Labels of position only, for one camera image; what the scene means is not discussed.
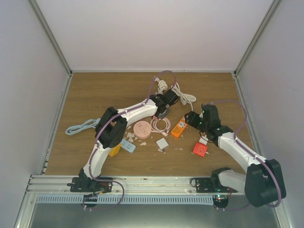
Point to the grey white charger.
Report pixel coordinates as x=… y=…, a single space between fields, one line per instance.
x=162 y=144

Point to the red cube socket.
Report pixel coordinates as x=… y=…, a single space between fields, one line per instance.
x=200 y=149

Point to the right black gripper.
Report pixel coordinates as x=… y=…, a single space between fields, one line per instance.
x=191 y=119

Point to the yellow cube socket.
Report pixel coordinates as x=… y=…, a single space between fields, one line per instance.
x=114 y=151

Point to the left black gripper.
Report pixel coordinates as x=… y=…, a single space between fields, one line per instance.
x=164 y=115

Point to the right metal frame post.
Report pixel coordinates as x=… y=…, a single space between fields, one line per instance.
x=257 y=35

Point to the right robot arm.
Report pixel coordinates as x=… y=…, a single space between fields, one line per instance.
x=262 y=183

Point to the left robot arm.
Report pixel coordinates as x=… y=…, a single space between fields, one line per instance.
x=110 y=131

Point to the left metal frame post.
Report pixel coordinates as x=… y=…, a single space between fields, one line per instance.
x=41 y=18

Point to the metal frame post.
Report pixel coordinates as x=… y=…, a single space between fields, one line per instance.
x=41 y=18
x=257 y=35

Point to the orange power strip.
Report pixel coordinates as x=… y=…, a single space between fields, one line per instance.
x=179 y=128

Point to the slotted cable duct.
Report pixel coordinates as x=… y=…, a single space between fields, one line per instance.
x=128 y=199

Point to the pink round power socket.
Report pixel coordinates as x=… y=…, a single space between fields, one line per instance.
x=142 y=129

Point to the blue power strip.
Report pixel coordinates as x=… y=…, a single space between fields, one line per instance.
x=91 y=123

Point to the white usb charger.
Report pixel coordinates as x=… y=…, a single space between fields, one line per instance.
x=203 y=141

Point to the aluminium front rail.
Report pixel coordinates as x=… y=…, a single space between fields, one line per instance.
x=116 y=185

